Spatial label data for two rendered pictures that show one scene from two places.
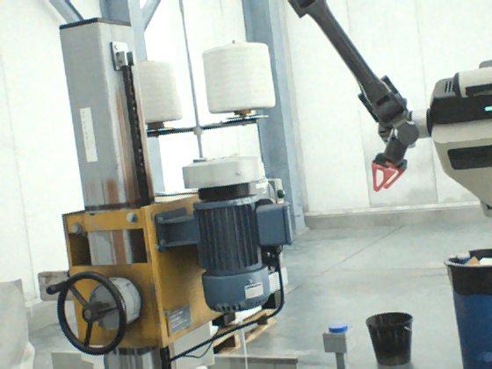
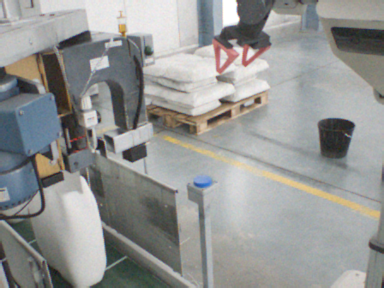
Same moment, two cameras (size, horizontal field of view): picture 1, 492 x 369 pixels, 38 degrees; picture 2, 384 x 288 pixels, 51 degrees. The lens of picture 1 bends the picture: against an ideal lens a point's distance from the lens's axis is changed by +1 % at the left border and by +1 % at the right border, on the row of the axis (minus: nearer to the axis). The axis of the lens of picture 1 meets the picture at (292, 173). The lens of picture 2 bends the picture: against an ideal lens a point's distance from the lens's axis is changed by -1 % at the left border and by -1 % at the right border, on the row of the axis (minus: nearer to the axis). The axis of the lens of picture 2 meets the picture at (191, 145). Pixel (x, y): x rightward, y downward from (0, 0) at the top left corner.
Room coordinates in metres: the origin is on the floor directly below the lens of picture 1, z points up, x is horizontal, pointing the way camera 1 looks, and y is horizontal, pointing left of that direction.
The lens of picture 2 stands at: (1.02, -0.48, 1.51)
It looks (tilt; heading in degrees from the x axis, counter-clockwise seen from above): 24 degrees down; 21
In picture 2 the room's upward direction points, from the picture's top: 4 degrees counter-clockwise
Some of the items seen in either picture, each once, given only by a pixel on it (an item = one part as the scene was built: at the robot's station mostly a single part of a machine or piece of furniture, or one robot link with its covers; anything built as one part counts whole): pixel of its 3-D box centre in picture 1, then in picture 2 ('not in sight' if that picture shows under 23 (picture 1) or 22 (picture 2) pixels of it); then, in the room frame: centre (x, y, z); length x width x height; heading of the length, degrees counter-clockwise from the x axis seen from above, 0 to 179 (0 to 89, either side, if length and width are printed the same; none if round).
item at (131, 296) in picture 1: (113, 302); not in sight; (1.53, 0.42, 1.14); 0.11 x 0.06 x 0.11; 64
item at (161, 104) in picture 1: (151, 92); not in sight; (1.83, 0.34, 1.61); 0.15 x 0.14 x 0.17; 64
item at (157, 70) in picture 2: not in sight; (171, 64); (4.93, 1.19, 0.56); 0.66 x 0.43 x 0.15; 152
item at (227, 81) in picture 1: (238, 79); not in sight; (1.72, 0.10, 1.61); 0.17 x 0.17 x 0.17
